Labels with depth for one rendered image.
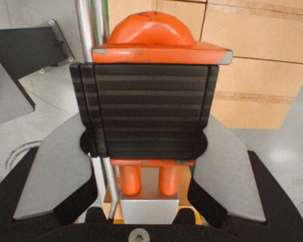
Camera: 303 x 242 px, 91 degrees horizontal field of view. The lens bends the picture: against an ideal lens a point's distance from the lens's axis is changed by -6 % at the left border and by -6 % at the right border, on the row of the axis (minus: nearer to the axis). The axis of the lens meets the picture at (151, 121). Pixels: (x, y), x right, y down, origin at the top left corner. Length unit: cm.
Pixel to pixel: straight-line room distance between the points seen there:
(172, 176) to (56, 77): 149
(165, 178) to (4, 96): 77
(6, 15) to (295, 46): 182
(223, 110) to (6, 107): 103
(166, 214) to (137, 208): 3
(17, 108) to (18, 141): 141
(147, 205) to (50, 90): 154
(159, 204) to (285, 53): 93
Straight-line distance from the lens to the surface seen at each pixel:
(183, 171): 87
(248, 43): 90
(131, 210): 20
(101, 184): 126
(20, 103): 82
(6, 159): 257
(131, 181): 16
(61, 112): 172
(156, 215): 21
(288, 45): 101
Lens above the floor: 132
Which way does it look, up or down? 58 degrees down
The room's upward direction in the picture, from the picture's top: 179 degrees clockwise
